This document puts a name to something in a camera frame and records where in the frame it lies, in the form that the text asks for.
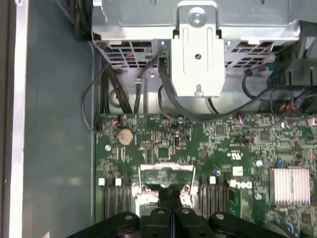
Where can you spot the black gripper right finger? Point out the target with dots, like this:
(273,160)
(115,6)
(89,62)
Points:
(177,218)

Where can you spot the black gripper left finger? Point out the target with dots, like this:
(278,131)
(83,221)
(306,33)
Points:
(164,218)

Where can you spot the small square silver CPU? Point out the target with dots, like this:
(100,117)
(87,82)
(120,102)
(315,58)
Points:
(146,203)

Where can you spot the metal CPU socket cover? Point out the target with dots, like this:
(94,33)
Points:
(166,166)

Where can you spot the CPU socket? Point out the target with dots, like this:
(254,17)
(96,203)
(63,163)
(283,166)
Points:
(143,189)

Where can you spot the black RAM slot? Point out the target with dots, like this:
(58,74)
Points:
(219,196)
(205,196)
(123,198)
(107,198)

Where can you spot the round coin battery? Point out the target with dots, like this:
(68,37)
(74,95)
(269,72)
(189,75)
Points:
(125,136)

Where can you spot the green motherboard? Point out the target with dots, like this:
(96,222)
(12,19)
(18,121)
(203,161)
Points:
(223,138)

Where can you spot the silver finned heatsink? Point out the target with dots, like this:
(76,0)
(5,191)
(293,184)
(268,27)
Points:
(289,186)

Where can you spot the open black PC case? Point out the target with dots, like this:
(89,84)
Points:
(62,124)

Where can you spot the metal disk bay cage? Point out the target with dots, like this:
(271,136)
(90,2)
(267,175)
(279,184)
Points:
(138,32)

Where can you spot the black plastic connector block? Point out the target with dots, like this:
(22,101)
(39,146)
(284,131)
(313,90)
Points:
(297,67)

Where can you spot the grey metal bracket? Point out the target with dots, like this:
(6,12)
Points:
(198,49)

